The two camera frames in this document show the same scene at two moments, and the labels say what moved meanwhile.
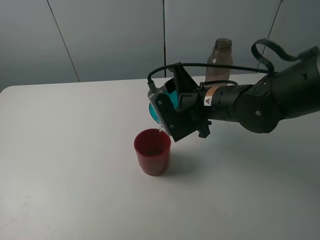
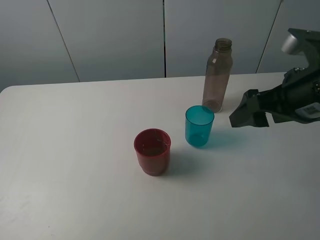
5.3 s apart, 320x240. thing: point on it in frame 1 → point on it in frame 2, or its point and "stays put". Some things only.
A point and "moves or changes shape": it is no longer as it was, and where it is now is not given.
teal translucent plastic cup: (173, 96) moves or changes shape
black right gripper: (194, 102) → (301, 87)
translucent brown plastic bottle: (221, 54) stays put
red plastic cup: (152, 146) stays put
